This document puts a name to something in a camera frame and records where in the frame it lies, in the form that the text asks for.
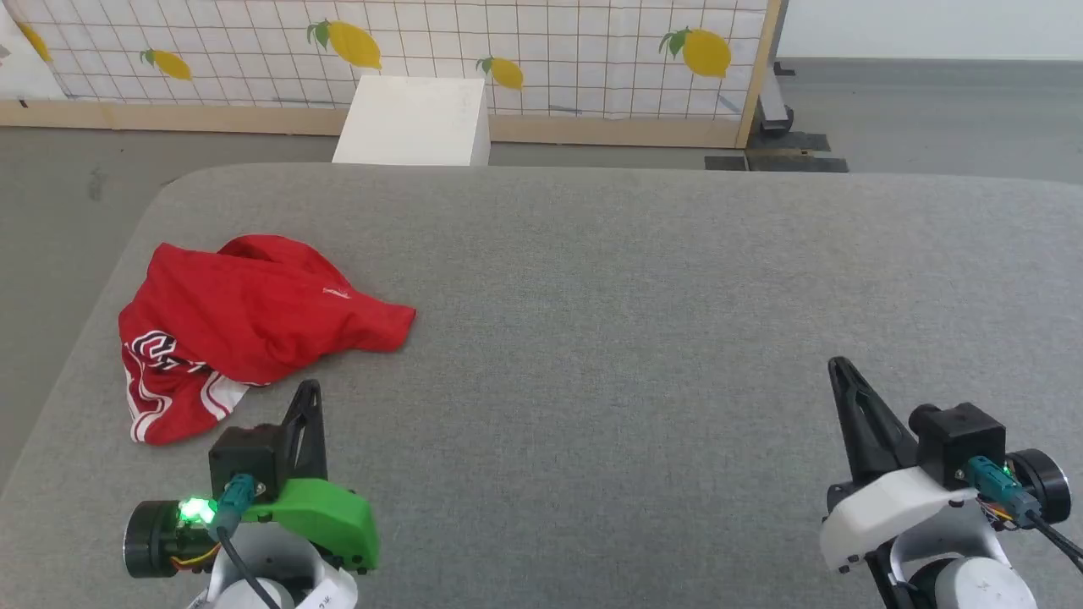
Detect lemon print partition panel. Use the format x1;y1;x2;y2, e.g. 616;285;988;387
0;0;783;151

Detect grey fabric sofa cushion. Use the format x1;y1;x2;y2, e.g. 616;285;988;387
0;162;1083;609

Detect grey metal partition foot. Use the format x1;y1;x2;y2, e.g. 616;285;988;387
757;61;796;138

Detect black floor mats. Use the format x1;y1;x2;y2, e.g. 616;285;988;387
705;131;849;174

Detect red basketball jersey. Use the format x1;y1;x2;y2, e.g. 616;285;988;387
118;234;417;446

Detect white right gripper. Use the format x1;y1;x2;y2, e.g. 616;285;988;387
819;356;1072;576

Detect white square box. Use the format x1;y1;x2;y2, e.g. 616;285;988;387
332;74;492;167

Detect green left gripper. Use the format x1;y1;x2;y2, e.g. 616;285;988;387
123;380;379;580

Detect white left cable label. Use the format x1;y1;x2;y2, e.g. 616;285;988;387
315;565;360;609

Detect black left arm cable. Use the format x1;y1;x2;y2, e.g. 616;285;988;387
214;474;282;609

